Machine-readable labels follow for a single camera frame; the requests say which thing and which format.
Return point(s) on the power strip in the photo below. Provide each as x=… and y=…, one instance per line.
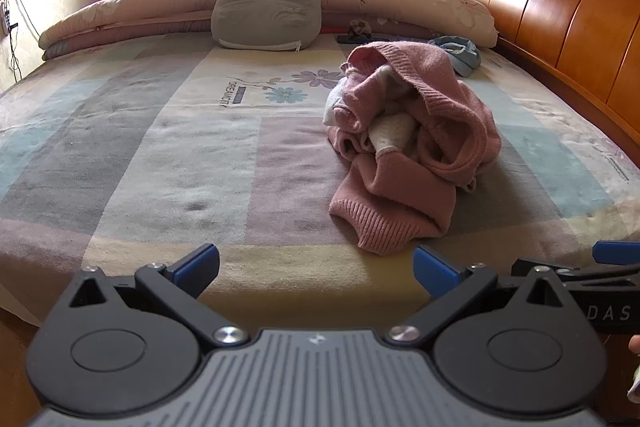
x=6, y=19

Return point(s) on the beige flower ornament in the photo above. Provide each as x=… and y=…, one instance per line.
x=358, y=28

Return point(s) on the pink and white sweater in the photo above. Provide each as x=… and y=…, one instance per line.
x=420, y=142

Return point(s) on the wooden headboard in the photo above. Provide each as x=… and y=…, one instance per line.
x=550, y=7

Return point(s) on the person's right hand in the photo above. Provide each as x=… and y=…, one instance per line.
x=635, y=343

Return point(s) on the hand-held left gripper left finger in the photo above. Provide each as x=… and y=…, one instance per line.
x=196, y=268

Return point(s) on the red object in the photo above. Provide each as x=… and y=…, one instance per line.
x=335, y=30

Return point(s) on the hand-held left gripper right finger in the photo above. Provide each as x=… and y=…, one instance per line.
x=434, y=271

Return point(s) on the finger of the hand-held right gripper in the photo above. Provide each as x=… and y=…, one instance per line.
x=617, y=252
x=595, y=273

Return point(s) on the blue cap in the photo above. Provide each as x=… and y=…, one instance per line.
x=465, y=54

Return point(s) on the grey cat face cushion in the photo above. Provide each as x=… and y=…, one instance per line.
x=267, y=7

